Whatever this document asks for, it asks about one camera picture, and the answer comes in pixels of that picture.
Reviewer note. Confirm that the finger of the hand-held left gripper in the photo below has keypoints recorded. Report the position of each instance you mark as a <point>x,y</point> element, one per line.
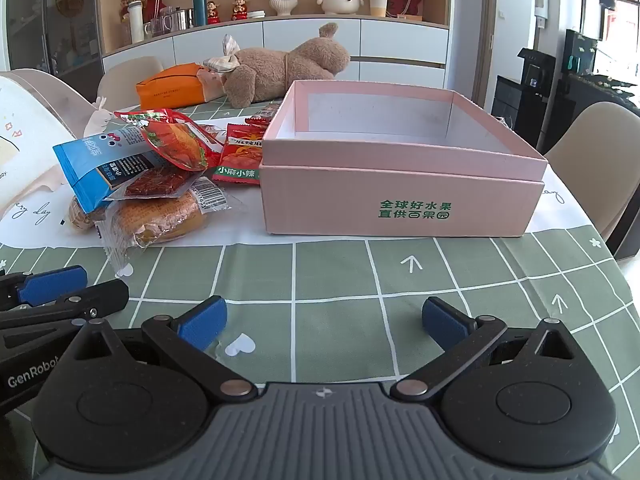
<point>50,282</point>
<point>100,297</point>

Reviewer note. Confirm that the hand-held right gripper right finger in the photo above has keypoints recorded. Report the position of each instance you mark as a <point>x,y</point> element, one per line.
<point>445,320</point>

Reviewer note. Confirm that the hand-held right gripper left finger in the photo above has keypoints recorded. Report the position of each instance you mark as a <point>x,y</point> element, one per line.
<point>202,322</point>

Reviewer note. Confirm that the small bread packet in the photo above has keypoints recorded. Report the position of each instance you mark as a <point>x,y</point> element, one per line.
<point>80,217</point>

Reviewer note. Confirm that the bread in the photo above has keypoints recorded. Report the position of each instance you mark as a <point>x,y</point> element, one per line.
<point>160,215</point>

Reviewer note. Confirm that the clear packet of dark jerky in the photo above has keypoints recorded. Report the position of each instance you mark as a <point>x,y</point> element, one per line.
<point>150,185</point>

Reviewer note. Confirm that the blue snack packet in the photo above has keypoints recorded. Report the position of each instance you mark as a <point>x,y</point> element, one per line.
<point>85,160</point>

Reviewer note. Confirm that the pink cardboard box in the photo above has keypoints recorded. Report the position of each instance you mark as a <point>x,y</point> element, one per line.
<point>325,200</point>

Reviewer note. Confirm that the red chili strip packet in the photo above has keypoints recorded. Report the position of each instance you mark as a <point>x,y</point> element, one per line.
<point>175,145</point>

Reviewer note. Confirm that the red packet with green edge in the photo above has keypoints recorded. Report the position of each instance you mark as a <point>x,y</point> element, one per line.
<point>240,155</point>

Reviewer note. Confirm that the small red snack packet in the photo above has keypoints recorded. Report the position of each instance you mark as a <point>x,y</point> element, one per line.
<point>260,120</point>

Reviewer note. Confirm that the white gift bag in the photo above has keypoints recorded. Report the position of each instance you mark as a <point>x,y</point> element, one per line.
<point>25,125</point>

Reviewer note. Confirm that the orange tissue pack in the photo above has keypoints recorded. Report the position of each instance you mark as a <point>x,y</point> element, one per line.
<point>170,90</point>

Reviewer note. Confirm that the beige chair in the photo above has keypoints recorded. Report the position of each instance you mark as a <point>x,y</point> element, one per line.
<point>127,77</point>
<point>595,160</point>

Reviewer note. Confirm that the black water dispenser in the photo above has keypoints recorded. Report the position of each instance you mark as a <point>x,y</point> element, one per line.
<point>530,90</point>

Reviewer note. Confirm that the dark glass-door cabinet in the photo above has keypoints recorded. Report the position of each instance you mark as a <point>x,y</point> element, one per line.
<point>60,35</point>

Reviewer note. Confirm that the brown plush toy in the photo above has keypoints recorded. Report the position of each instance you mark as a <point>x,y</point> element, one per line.
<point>280,70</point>

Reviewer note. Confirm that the white tumbler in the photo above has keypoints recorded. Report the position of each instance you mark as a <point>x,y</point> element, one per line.
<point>136,22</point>

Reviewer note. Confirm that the glass pitcher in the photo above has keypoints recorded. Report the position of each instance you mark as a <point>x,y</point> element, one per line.
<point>159,25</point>

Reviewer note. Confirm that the white sideboard cabinet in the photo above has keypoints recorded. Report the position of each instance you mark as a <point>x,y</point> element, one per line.
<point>400,40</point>

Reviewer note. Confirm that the metal mug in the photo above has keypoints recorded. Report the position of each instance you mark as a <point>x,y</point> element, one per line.
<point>182,19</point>

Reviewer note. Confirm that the red ornament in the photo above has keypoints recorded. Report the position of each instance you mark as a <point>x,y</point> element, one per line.
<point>156,9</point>

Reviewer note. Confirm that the fish tank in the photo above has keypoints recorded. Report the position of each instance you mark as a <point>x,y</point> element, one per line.
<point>605,60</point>

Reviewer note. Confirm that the blue thermos bottle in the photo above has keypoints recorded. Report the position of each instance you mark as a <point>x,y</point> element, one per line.
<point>200,7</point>

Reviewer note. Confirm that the red figurine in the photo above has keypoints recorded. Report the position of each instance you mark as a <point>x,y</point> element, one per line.
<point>213,12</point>
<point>240,10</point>

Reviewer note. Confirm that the white wall device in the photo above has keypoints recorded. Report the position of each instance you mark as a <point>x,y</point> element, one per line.
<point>541,5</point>

